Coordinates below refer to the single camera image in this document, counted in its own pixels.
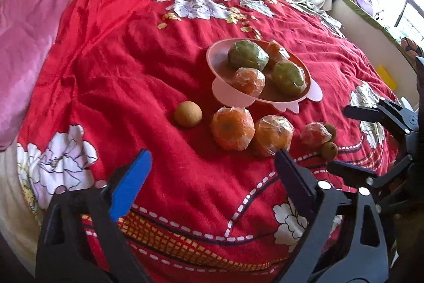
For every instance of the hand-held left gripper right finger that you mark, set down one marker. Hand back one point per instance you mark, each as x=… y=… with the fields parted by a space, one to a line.
x=294 y=180

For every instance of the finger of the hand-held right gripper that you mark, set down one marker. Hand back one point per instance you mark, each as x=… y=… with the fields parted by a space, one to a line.
x=394 y=115
x=357 y=177

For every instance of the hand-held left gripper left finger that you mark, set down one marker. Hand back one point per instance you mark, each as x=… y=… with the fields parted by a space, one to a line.
x=132 y=183

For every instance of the brown longan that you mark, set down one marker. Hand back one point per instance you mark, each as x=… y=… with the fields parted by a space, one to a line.
x=331 y=132
x=188 y=114
x=329 y=150

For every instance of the plastic-wrapped orange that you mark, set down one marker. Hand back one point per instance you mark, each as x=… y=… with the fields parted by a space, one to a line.
x=273 y=136
x=277 y=51
x=248 y=80
x=233 y=129

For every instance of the small red tomato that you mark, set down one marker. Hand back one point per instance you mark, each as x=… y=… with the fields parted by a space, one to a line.
x=314 y=134

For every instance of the pink plastic bowl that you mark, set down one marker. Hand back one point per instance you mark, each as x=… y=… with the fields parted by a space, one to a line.
x=232 y=100

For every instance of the plastic-wrapped green citrus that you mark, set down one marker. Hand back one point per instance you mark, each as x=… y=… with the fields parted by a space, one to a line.
x=289 y=77
x=248 y=55

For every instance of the yellow flat packet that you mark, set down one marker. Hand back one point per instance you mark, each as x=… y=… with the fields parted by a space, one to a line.
x=387 y=75

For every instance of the multicoloured cloth bundle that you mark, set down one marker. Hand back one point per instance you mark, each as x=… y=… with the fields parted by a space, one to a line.
x=412 y=47

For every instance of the green window seat cushion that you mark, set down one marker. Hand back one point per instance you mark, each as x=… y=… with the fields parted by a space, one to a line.
x=371 y=21

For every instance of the red floral blanket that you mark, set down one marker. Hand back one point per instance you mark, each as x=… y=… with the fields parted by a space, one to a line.
x=132 y=70

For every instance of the white mattress sheet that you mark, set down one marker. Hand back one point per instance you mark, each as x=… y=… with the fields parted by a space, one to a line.
x=13 y=196

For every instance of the grey white crumpled cloth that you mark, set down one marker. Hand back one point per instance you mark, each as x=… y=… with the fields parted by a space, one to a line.
x=323 y=16

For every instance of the pink quilt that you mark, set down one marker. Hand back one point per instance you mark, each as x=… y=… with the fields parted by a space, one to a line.
x=29 y=37

